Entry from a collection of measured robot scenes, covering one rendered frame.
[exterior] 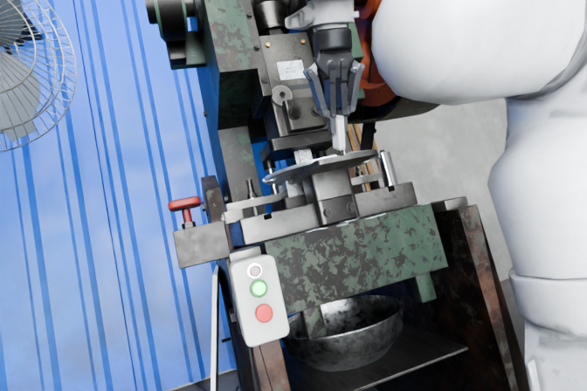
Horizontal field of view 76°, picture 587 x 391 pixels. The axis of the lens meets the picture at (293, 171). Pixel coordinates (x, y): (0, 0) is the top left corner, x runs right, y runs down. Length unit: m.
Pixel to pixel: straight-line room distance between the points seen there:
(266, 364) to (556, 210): 0.54
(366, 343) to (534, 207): 0.67
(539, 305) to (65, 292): 2.06
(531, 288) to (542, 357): 0.05
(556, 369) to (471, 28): 0.24
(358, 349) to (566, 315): 0.66
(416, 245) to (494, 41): 0.65
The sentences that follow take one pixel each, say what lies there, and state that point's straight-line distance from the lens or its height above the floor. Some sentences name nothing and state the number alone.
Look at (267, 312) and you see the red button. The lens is 0.65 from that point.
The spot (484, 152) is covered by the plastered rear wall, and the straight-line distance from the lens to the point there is 2.94.
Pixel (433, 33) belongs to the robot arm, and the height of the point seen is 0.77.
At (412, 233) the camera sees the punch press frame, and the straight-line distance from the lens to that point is 0.88.
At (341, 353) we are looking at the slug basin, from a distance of 0.94.
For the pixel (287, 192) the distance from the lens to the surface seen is 0.98.
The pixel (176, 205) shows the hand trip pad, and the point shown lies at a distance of 0.73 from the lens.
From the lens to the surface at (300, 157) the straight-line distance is 1.03.
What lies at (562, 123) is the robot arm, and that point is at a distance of 0.35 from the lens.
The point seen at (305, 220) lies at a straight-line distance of 0.87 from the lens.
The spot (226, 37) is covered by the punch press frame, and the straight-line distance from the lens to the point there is 1.00.
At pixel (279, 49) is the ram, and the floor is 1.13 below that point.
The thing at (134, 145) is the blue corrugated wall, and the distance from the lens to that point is 2.20.
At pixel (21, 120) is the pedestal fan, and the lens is 1.28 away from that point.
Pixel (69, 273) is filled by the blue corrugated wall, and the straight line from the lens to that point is 2.19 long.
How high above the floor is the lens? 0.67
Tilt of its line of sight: 8 degrees up
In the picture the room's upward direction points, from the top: 13 degrees counter-clockwise
